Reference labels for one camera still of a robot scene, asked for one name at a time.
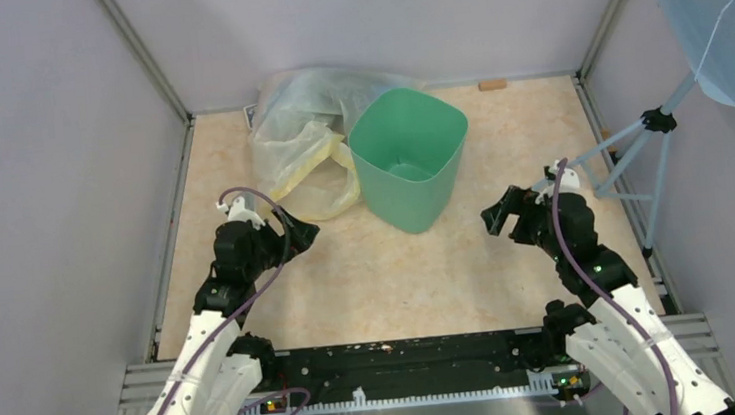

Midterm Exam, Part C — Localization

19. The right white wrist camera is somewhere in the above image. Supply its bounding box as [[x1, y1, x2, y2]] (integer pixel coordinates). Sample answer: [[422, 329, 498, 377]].
[[531, 161, 582, 204]]

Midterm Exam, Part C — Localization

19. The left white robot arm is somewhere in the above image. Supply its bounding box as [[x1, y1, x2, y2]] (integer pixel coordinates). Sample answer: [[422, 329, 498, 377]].
[[146, 209, 320, 415]]

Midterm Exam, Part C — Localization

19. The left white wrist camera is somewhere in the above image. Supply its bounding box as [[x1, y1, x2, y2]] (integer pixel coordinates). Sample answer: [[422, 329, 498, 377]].
[[216, 194, 265, 230]]

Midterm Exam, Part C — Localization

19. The small wooden block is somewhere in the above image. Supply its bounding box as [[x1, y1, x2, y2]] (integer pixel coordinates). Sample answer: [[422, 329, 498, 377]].
[[477, 78, 508, 92]]

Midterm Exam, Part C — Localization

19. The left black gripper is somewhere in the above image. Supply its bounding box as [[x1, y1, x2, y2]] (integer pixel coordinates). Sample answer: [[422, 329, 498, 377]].
[[239, 202, 322, 280]]

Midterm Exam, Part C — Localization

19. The clear yellowish plastic bag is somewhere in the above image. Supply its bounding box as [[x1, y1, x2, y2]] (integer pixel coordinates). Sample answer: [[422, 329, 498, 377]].
[[248, 66, 425, 222]]

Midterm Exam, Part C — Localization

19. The blue playing card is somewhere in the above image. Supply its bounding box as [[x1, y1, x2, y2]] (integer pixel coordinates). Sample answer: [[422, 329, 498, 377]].
[[242, 104, 257, 129]]

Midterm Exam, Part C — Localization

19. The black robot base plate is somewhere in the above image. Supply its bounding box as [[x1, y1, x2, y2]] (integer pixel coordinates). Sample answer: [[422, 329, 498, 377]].
[[255, 328, 572, 406]]

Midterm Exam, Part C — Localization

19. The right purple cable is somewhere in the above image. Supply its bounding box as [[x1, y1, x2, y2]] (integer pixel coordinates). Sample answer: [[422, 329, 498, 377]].
[[546, 150, 681, 415]]

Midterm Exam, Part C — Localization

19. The light blue tripod stand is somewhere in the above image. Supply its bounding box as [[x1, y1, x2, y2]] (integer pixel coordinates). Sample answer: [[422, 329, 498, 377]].
[[565, 72, 697, 259]]

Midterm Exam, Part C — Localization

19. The purple cable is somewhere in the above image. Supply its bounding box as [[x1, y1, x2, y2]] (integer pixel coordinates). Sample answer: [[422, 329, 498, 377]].
[[115, 182, 312, 415], [546, 150, 681, 415]]

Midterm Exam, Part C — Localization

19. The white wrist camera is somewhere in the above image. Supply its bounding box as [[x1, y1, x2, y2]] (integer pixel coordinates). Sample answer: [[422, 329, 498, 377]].
[[531, 161, 582, 204], [216, 194, 265, 230]]

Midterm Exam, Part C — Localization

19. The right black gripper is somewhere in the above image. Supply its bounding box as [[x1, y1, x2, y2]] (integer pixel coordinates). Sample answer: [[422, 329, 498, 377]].
[[478, 181, 567, 267]]

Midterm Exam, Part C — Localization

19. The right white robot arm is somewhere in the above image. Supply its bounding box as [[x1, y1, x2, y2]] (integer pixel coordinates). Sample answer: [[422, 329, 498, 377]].
[[481, 186, 735, 415]]

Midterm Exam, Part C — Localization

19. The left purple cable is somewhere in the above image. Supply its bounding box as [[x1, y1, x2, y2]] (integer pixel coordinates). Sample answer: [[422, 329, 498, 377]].
[[115, 182, 312, 415]]

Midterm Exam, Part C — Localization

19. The green plastic trash bin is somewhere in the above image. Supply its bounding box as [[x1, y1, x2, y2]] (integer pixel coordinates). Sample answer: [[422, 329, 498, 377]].
[[347, 88, 469, 234]]

